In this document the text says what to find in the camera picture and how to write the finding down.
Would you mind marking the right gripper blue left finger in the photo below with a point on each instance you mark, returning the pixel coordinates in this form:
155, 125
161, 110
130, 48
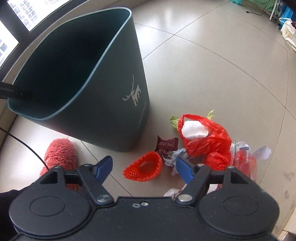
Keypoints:
92, 178

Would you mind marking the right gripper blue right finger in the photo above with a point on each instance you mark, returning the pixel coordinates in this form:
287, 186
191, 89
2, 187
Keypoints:
197, 179

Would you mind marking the grey-blue paper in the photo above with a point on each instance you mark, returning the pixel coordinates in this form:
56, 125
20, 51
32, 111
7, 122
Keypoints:
170, 159

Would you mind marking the orange foam fruit net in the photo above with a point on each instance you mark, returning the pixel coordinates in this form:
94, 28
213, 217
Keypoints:
145, 168

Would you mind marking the dark green trash bin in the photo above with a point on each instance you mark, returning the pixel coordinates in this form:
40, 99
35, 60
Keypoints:
87, 80

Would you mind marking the red plastic bag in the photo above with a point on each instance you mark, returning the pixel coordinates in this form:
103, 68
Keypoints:
214, 145

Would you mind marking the red fluffy slipper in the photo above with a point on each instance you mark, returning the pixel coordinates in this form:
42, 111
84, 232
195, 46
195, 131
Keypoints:
61, 152

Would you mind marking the dark red snack wrapper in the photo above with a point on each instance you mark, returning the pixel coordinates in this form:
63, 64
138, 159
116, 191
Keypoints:
166, 146

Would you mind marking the white foam piece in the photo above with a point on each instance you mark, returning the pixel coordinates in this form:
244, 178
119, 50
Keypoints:
193, 129

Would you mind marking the red mesh net bag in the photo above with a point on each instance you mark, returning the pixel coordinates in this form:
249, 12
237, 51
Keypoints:
246, 163

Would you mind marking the green lettuce leaf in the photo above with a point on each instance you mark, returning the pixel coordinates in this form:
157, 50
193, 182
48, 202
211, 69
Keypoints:
174, 119

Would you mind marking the white tote bag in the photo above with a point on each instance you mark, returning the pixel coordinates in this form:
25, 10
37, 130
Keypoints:
288, 32

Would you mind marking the white furniture leg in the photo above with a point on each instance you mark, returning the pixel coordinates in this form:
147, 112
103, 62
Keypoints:
273, 10

